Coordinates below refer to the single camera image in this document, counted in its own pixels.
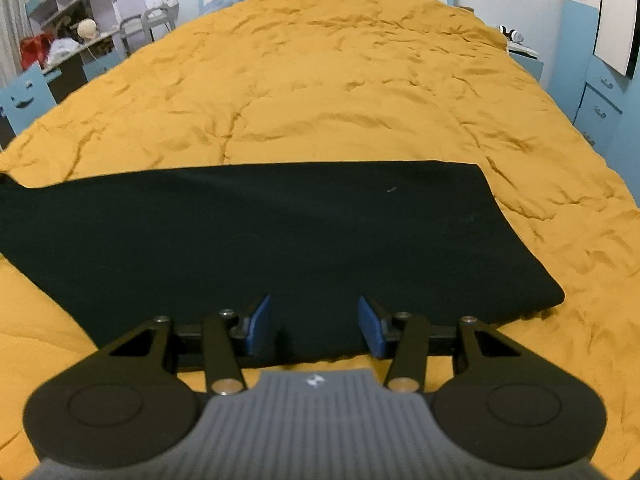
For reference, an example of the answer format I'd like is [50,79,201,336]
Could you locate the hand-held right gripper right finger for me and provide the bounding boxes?
[357,296,538,395]

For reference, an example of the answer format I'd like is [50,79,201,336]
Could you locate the grey chair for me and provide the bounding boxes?
[119,2,179,56]

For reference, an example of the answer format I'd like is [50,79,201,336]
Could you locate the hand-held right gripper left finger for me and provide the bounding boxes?
[100,294,275,396]

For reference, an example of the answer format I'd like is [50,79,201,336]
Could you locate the blue nightstand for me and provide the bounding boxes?
[507,42,544,82]

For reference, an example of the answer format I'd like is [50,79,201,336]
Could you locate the yellow quilted blanket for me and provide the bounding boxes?
[0,0,640,480]

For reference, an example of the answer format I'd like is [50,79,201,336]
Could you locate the white board panel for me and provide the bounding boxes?
[593,0,640,79]

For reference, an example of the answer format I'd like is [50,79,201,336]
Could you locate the blue desk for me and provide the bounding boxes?
[40,27,132,92]

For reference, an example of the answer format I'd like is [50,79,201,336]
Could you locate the blue chair with face cutout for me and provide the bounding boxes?
[0,62,59,137]

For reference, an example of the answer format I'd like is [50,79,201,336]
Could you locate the black pants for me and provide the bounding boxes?
[0,159,566,367]

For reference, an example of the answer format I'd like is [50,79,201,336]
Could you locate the red bag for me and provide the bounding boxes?
[20,34,55,72]

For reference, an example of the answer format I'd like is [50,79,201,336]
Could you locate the white plastic bag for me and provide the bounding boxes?
[47,38,82,62]

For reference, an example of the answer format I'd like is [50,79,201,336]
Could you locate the blue drawer cabinet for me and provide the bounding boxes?
[571,57,627,157]

